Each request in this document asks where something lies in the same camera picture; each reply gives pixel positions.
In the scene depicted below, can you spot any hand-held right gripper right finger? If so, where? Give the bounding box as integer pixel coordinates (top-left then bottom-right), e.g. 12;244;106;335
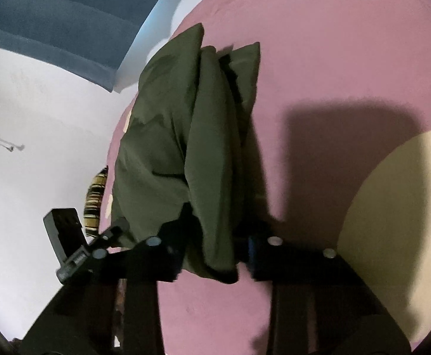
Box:
238;225;412;355

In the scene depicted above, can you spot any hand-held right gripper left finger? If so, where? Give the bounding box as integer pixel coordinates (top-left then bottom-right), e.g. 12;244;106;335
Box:
20;207;194;355

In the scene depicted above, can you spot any blue curtain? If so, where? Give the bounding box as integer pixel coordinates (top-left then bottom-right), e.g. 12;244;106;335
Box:
0;0;179;93

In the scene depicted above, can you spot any striped brown pillow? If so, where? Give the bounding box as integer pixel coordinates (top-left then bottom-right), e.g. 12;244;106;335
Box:
82;166;110;238

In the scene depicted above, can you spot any olive green jacket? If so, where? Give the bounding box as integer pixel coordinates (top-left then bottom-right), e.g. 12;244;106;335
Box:
110;22;273;285

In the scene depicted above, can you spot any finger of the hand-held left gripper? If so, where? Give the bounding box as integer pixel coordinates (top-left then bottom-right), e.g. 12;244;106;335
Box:
90;217;129;254

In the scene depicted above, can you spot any pink polka dot bed sheet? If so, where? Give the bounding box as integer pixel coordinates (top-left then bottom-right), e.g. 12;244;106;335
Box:
101;0;431;355

